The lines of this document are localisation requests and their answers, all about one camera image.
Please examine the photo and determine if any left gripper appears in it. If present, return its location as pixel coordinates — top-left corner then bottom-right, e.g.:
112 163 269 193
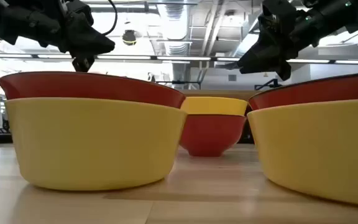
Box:
50 0 116 73

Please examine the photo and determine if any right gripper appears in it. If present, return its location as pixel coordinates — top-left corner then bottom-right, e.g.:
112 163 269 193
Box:
237 0 298 81

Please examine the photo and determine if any floral bowl with red outside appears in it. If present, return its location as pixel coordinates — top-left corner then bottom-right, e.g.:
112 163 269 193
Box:
0 71 186 109
248 71 358 111
178 114 247 157

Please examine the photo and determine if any yellow plastic bowl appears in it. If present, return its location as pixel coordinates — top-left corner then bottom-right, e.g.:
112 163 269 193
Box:
246 98 358 208
180 96 249 116
4 97 188 191

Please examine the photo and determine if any long ceiling light strip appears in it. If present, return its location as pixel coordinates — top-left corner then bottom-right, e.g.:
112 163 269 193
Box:
0 53 213 62
216 57 358 65

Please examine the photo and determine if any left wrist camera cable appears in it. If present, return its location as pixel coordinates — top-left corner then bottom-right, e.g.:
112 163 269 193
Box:
103 0 118 37

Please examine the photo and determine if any silver ribbed ceiling duct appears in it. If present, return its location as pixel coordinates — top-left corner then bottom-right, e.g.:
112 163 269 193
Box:
158 2 192 82

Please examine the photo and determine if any black aluminium table frame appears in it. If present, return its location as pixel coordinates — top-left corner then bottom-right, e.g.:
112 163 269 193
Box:
155 78 282 91

